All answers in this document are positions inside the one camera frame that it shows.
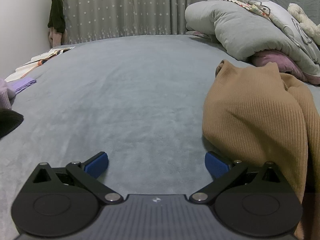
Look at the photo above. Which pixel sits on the grey star-print curtain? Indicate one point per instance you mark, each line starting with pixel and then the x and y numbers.
pixel 125 5

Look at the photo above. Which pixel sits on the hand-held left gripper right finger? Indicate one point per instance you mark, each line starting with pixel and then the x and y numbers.
pixel 215 165

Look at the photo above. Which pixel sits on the dark hanging garment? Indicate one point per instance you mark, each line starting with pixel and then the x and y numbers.
pixel 56 15

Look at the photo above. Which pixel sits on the grey bed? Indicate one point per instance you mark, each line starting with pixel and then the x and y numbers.
pixel 125 92

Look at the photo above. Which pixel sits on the white printed papers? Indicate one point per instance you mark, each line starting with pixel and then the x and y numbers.
pixel 50 55

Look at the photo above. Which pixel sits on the cream plush toy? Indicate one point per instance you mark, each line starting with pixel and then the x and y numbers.
pixel 305 22

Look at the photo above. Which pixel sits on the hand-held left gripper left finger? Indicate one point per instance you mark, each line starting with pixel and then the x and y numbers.
pixel 100 163

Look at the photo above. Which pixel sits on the grey duvet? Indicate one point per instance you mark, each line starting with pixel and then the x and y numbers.
pixel 225 25

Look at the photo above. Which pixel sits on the tan ribbed knit sweater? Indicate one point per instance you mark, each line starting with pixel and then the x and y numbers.
pixel 250 105

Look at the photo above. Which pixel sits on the pink blanket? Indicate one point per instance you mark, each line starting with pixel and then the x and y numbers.
pixel 275 60

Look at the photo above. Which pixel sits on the pink hanging garment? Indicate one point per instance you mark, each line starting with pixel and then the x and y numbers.
pixel 53 38

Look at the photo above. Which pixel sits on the white printed pillow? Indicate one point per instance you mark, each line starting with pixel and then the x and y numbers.
pixel 280 12

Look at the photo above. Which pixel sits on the purple folded cloth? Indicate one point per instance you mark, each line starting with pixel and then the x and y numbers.
pixel 23 85

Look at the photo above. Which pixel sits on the lilac knit garment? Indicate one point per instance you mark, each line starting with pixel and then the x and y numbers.
pixel 5 95

